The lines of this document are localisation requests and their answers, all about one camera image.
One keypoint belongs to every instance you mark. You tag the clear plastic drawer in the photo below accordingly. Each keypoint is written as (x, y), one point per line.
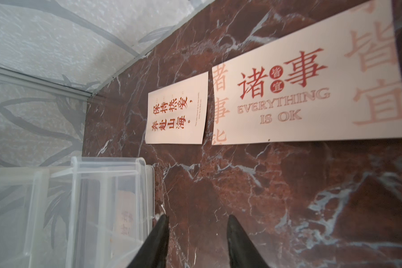
(63, 216)

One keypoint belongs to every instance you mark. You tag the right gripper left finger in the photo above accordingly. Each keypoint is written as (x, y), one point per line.
(153, 252)

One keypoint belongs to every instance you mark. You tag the pink postcard red characters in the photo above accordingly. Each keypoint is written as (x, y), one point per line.
(177, 113)

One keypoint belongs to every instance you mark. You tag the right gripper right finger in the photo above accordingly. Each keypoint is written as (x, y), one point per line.
(242, 252)

